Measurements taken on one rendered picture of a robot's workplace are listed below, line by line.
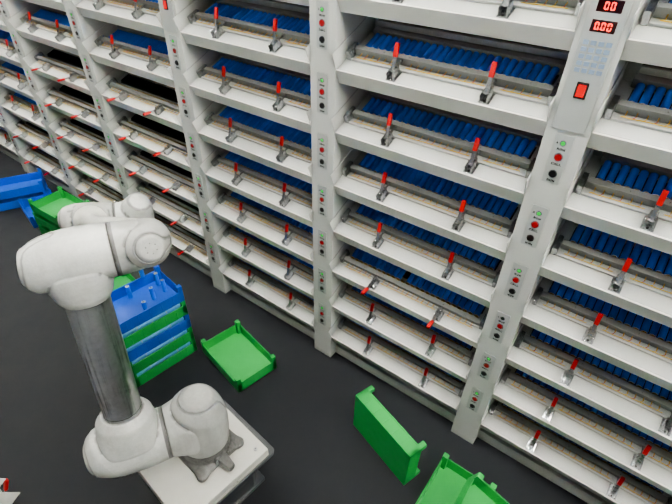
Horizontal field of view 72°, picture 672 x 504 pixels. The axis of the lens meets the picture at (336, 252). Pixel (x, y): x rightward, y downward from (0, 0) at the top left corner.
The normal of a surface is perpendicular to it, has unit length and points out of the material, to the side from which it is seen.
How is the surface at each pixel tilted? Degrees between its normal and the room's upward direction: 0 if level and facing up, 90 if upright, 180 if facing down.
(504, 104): 23
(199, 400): 9
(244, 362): 0
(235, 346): 0
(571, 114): 90
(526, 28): 112
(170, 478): 3
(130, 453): 76
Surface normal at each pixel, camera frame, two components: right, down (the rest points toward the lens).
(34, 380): 0.02, -0.79
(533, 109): -0.22, -0.54
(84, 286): 0.46, 0.49
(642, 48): -0.56, 0.75
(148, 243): 0.57, 0.15
